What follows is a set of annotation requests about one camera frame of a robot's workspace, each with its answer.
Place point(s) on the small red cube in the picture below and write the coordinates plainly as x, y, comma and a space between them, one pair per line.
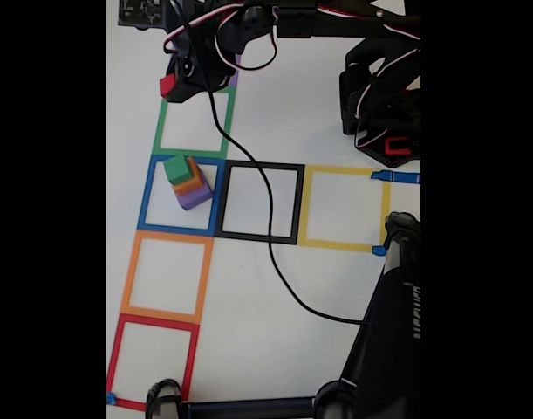
166, 85

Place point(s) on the green cube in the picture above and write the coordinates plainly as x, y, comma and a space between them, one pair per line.
176, 168

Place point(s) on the orange cube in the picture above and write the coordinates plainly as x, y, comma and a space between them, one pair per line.
189, 185

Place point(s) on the purple cube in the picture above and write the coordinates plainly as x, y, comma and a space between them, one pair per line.
194, 200

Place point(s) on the red printed clamp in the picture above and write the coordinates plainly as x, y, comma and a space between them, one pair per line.
397, 150

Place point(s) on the blue tape strip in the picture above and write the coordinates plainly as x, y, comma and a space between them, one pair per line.
397, 177
378, 250
111, 398

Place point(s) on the purple square frame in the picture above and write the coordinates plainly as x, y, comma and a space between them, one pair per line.
234, 78

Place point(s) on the green square frame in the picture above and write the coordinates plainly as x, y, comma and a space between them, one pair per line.
159, 126

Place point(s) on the black gripper camera board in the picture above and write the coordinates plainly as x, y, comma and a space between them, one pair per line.
139, 13

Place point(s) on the black square frame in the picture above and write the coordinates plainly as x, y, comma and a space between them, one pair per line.
220, 201

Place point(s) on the blue square frame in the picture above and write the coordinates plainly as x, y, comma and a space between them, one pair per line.
145, 205

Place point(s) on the yellow square frame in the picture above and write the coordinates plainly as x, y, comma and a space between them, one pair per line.
304, 205

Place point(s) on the orange square frame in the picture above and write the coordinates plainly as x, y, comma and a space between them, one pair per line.
128, 279

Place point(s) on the red square frame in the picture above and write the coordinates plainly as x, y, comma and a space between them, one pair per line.
114, 358

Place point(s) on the black camera tripod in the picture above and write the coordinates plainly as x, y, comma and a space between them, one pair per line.
388, 327

